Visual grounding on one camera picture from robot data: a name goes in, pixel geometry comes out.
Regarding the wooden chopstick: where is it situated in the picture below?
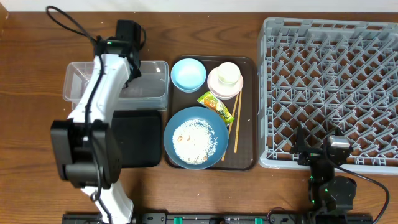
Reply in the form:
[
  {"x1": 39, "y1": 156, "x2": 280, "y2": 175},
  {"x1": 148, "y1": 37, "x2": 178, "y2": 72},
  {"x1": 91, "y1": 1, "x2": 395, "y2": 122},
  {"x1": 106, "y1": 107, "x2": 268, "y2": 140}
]
[
  {"x1": 221, "y1": 92, "x2": 240, "y2": 161},
  {"x1": 234, "y1": 91, "x2": 242, "y2": 154}
]

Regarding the green orange snack wrapper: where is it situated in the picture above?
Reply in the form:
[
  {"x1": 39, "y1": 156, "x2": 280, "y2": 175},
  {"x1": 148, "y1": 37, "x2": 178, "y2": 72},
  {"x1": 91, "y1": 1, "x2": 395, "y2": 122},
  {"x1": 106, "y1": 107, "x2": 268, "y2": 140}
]
[{"x1": 197, "y1": 91, "x2": 234, "y2": 126}]

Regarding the cream cup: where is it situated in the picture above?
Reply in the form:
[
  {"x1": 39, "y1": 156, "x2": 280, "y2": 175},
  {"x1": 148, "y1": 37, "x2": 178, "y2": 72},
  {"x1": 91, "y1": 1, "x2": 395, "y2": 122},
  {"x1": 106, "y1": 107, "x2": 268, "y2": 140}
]
[{"x1": 217, "y1": 62, "x2": 241, "y2": 85}]

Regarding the dark blue plate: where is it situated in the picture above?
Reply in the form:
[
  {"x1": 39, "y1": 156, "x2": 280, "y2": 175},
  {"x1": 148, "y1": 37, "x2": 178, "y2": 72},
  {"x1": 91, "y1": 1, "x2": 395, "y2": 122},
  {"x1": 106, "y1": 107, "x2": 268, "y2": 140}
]
[{"x1": 164, "y1": 106, "x2": 229, "y2": 170}]

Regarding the rice food waste pile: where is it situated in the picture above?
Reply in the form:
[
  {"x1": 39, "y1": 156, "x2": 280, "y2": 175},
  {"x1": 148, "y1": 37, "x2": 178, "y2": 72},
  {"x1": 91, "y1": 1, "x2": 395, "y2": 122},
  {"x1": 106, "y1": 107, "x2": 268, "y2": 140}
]
[{"x1": 172, "y1": 119, "x2": 218, "y2": 165}]

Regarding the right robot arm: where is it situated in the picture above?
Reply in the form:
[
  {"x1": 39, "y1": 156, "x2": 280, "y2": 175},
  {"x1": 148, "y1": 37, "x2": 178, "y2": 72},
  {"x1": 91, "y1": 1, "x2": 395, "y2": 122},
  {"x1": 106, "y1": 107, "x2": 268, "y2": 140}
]
[{"x1": 290, "y1": 126, "x2": 357, "y2": 223}]

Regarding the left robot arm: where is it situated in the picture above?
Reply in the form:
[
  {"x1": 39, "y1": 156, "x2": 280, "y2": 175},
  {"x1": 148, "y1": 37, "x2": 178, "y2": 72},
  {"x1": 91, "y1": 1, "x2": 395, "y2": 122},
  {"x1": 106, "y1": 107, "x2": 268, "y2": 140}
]
[{"x1": 50, "y1": 20, "x2": 142, "y2": 223}]

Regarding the grey dishwasher rack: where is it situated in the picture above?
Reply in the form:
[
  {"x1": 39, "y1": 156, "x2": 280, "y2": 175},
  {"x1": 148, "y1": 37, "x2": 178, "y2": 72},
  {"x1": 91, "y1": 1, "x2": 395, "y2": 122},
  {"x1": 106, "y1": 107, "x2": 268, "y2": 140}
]
[{"x1": 257, "y1": 17, "x2": 397, "y2": 175}]

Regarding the clear plastic bin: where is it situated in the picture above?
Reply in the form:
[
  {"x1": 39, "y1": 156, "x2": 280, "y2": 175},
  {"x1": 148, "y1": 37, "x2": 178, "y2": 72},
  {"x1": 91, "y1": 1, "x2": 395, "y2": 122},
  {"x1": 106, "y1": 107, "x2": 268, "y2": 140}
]
[{"x1": 63, "y1": 61, "x2": 169, "y2": 111}]

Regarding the light blue bowl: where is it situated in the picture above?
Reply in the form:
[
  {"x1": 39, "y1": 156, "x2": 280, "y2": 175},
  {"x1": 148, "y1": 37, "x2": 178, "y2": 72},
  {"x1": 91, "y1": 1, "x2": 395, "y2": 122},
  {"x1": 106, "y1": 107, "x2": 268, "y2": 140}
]
[{"x1": 170, "y1": 58, "x2": 207, "y2": 93}]

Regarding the black rectangular bin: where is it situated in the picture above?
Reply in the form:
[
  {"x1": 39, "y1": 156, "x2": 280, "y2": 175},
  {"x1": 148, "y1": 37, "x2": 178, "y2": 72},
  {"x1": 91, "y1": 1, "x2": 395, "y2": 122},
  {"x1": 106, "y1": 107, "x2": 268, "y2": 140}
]
[{"x1": 111, "y1": 110, "x2": 162, "y2": 168}]

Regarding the brown plastic tray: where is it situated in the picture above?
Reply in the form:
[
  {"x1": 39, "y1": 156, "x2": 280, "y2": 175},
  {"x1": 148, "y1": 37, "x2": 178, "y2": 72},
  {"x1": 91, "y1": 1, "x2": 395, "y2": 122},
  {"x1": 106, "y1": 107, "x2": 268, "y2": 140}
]
[{"x1": 165, "y1": 55, "x2": 258, "y2": 171}]

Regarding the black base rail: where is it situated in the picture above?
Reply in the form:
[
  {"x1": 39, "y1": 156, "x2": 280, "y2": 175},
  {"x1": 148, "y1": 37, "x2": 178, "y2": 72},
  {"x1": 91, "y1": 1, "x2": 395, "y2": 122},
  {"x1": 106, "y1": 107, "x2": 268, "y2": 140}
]
[{"x1": 61, "y1": 212, "x2": 374, "y2": 224}]

